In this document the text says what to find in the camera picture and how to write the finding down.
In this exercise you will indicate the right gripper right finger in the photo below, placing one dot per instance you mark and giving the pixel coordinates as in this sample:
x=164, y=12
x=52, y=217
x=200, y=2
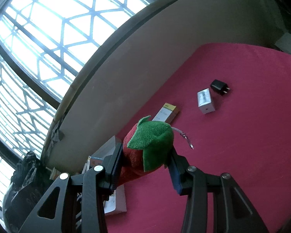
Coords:
x=232, y=209

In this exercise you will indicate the black power adapter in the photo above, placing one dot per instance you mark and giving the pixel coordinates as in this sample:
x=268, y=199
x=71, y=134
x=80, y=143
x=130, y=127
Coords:
x=219, y=87

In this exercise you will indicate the white barcode box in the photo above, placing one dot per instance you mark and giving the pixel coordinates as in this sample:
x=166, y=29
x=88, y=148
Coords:
x=204, y=101

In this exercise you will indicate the black plastic bag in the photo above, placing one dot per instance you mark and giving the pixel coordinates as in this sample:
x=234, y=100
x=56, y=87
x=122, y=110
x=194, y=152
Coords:
x=29, y=182

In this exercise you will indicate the white cardboard tray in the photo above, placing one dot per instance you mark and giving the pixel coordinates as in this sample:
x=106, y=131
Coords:
x=103, y=156

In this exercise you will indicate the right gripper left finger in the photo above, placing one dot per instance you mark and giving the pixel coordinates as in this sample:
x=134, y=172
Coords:
x=75, y=203

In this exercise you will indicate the yellow white medicine box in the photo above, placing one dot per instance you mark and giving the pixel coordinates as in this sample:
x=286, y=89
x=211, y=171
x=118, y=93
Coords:
x=166, y=114

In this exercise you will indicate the strawberry plush toy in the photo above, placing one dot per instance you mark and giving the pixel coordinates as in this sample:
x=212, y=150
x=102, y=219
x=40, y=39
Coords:
x=146, y=147

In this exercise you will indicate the window security grille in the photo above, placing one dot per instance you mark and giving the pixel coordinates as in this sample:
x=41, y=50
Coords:
x=91, y=63

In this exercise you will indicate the red table cloth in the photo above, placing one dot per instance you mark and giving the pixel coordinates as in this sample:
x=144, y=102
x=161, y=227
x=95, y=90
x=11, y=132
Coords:
x=249, y=133

